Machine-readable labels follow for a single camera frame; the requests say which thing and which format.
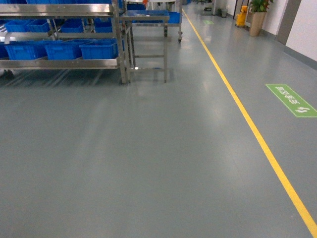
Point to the steel flow rack shelf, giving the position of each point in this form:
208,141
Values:
62,34

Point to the small stainless steel table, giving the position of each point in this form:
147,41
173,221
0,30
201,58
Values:
147,17

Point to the yellow mop bucket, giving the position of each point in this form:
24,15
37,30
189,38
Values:
240,20

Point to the green floor sign sticker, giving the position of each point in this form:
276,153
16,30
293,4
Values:
292,101

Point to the gold plant pot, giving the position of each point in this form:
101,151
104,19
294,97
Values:
256,23

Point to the green potted plant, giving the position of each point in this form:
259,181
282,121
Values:
259,5

